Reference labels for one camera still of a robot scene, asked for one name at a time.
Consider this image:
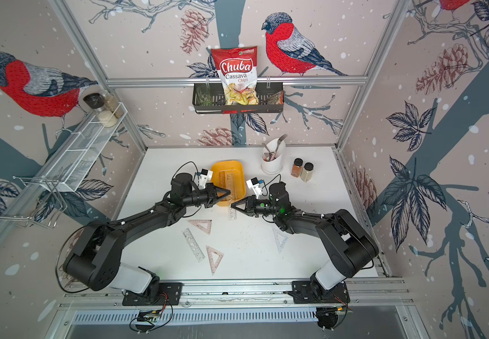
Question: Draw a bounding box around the pink triangle ruler upper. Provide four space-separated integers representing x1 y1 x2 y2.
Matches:
189 220 212 234

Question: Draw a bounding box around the brown spice jar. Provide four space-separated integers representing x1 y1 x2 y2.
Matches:
291 158 304 177

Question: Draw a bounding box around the black lid jar on shelf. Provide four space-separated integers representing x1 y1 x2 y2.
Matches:
83 93 106 112

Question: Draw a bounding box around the clear grey stencil ruler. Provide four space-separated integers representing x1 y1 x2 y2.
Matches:
226 171 237 220

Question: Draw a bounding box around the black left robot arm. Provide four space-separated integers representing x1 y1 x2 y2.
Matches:
63 173 230 291

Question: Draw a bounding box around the pink triangle ruler lower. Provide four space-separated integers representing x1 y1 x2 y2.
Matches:
206 246 224 275

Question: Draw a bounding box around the pink straight stencil ruler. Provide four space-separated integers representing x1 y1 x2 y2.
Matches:
216 171 226 189

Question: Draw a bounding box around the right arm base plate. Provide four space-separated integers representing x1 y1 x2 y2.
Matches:
285 278 350 305

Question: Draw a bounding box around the black wire wall basket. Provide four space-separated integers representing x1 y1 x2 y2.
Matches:
192 83 285 114

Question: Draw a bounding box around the white wire wall shelf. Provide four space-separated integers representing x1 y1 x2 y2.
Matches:
19 103 128 192

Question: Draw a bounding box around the pink triangle ruler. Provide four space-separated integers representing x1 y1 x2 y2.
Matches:
189 220 212 234
206 246 224 275

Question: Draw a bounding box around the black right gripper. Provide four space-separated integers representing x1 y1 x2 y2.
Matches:
230 198 280 218

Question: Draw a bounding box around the metal fork in cup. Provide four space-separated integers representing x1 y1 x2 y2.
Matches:
269 134 288 161

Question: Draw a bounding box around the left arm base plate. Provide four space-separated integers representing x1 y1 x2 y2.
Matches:
123 271 184 307

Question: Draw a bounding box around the short clear grey ruler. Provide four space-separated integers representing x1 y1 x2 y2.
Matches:
183 228 205 262

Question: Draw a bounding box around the white utensil holder cup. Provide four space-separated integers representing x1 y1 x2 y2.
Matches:
261 138 286 175

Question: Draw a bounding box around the clear triangle ruler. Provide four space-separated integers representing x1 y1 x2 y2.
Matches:
272 227 288 254

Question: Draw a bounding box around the pale spice jar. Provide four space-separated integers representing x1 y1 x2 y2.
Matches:
300 162 315 182

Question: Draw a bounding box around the yellow plastic storage box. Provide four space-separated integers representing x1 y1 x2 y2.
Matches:
211 160 247 207

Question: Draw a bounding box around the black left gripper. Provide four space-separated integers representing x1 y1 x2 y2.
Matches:
183 184 231 208

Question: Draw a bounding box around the red cassava chips bag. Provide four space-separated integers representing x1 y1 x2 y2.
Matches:
211 47 259 105

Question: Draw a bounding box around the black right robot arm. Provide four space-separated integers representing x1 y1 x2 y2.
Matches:
231 182 379 298

